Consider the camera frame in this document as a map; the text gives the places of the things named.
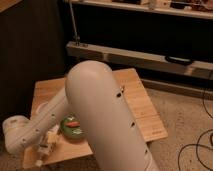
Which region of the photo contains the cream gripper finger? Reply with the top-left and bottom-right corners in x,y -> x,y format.
47,132 -> 59,144

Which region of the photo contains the white bottle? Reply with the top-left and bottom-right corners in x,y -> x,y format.
35,134 -> 56,167

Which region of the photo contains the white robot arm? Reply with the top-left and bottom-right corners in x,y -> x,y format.
3,60 -> 159,171

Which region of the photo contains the metal stand pole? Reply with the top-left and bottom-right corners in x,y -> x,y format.
68,0 -> 83,68

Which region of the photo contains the wooden folding table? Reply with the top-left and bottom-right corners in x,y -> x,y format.
31,68 -> 168,165

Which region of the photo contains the green bowl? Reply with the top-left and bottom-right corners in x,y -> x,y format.
60,115 -> 84,140

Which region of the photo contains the orange carrot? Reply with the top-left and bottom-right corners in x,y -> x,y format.
65,122 -> 80,128

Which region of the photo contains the dark cabinet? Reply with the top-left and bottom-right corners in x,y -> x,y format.
0,0 -> 65,134

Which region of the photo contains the long wooden shelf beam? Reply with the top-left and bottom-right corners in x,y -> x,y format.
66,41 -> 213,80

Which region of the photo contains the black handle on shelf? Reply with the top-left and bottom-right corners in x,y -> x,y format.
165,56 -> 194,66

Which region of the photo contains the black floor cable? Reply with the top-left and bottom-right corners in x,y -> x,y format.
177,71 -> 213,171

